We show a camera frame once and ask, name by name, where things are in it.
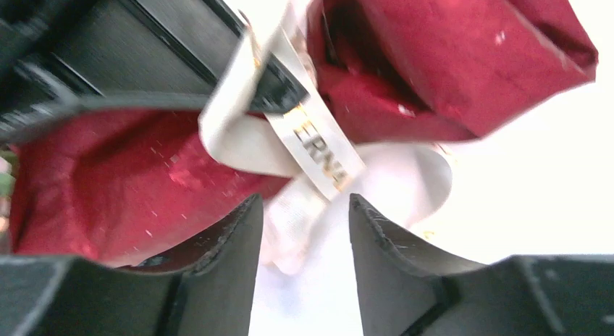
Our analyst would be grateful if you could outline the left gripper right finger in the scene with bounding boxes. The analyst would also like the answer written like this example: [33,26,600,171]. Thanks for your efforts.
[349,194,613,336]

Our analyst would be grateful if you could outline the red wrapping paper sheet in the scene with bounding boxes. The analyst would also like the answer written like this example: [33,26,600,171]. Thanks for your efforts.
[10,0,598,263]

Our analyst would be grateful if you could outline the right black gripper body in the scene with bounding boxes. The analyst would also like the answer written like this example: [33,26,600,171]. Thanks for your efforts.
[0,0,310,145]

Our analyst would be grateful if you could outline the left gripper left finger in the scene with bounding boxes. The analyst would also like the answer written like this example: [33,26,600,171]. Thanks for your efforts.
[1,195,263,335]

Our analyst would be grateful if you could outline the cream ribbon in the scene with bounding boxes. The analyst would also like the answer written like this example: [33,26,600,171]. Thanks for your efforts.
[197,2,455,277]

